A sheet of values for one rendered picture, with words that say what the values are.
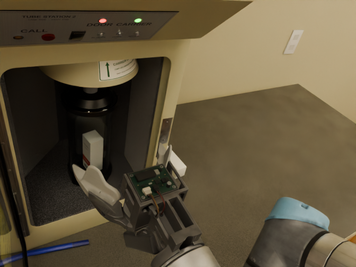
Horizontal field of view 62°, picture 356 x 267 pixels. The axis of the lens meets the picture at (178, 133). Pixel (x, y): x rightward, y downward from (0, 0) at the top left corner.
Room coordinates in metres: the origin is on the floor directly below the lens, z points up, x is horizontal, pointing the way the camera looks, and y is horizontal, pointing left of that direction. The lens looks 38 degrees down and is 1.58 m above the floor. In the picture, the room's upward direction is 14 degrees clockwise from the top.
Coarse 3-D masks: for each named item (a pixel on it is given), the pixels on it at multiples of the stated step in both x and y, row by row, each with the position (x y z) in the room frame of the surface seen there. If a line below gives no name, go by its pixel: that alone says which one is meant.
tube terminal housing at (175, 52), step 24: (0, 48) 0.32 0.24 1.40; (24, 48) 0.33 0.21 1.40; (48, 48) 0.35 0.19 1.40; (72, 48) 0.37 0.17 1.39; (96, 48) 0.39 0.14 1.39; (120, 48) 0.41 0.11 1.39; (144, 48) 0.44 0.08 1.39; (168, 48) 0.47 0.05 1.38; (0, 72) 0.31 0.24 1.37; (168, 72) 0.50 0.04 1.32; (0, 96) 0.31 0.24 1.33; (168, 96) 0.48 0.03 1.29; (72, 216) 0.36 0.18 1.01; (96, 216) 0.39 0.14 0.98; (48, 240) 0.33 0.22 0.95
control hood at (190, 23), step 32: (0, 0) 0.24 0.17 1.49; (32, 0) 0.25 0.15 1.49; (64, 0) 0.27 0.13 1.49; (96, 0) 0.28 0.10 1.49; (128, 0) 0.30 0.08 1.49; (160, 0) 0.32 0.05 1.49; (192, 0) 0.35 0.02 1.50; (224, 0) 0.37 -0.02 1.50; (160, 32) 0.40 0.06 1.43; (192, 32) 0.44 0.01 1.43
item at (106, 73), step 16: (64, 64) 0.41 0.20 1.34; (80, 64) 0.41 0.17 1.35; (96, 64) 0.42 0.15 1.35; (112, 64) 0.43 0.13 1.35; (128, 64) 0.46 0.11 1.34; (64, 80) 0.40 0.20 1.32; (80, 80) 0.40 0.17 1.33; (96, 80) 0.41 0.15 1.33; (112, 80) 0.42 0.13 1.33; (128, 80) 0.45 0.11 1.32
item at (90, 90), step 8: (72, 88) 0.47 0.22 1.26; (80, 88) 0.48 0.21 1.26; (88, 88) 0.47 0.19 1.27; (96, 88) 0.48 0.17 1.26; (104, 88) 0.50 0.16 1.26; (72, 96) 0.45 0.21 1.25; (80, 96) 0.45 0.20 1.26; (88, 96) 0.46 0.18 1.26; (96, 96) 0.47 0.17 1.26; (104, 96) 0.47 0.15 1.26; (112, 96) 0.49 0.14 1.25; (80, 104) 0.44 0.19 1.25; (88, 104) 0.44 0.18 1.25; (96, 104) 0.45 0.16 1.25; (104, 104) 0.46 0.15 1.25
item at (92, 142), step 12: (72, 108) 0.43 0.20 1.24; (108, 108) 0.46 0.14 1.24; (72, 120) 0.44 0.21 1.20; (84, 120) 0.44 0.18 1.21; (96, 120) 0.45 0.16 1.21; (108, 120) 0.47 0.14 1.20; (72, 132) 0.44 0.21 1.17; (84, 132) 0.44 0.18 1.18; (96, 132) 0.45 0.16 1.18; (108, 132) 0.47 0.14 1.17; (72, 144) 0.44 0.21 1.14; (84, 144) 0.44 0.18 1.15; (96, 144) 0.45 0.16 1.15; (108, 144) 0.47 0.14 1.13; (72, 156) 0.45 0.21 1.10; (84, 156) 0.44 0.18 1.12; (96, 156) 0.45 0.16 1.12; (108, 156) 0.48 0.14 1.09; (72, 168) 0.45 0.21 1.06; (84, 168) 0.44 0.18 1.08; (108, 168) 0.48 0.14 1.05
